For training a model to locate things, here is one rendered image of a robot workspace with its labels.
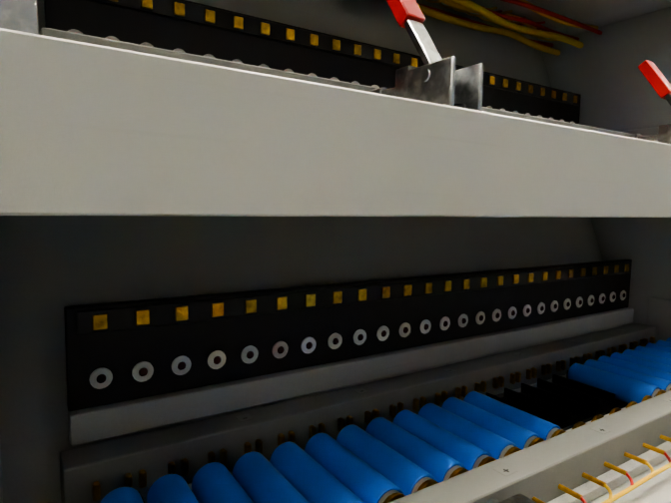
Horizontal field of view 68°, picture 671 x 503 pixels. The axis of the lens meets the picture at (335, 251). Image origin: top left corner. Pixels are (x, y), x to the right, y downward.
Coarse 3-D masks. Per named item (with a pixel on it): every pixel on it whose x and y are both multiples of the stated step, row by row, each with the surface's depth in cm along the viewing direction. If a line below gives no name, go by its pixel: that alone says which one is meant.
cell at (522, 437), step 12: (444, 408) 32; (456, 408) 32; (468, 408) 31; (468, 420) 31; (480, 420) 30; (492, 420) 30; (504, 420) 30; (504, 432) 29; (516, 432) 28; (528, 432) 28; (516, 444) 28; (528, 444) 28
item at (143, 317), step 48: (288, 288) 31; (336, 288) 33; (384, 288) 35; (432, 288) 38; (480, 288) 41; (528, 288) 44; (576, 288) 49; (624, 288) 54; (96, 336) 25; (144, 336) 27; (192, 336) 28; (240, 336) 30; (288, 336) 31; (432, 336) 38; (144, 384) 27; (192, 384) 28
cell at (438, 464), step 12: (372, 420) 29; (384, 420) 29; (372, 432) 29; (384, 432) 28; (396, 432) 28; (408, 432) 28; (396, 444) 27; (408, 444) 27; (420, 444) 26; (408, 456) 26; (420, 456) 26; (432, 456) 25; (444, 456) 25; (432, 468) 25; (444, 468) 24; (456, 468) 25
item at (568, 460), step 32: (608, 416) 29; (640, 416) 30; (544, 448) 25; (576, 448) 25; (608, 448) 27; (640, 448) 29; (448, 480) 22; (480, 480) 22; (512, 480) 22; (544, 480) 24; (576, 480) 25; (640, 480) 25
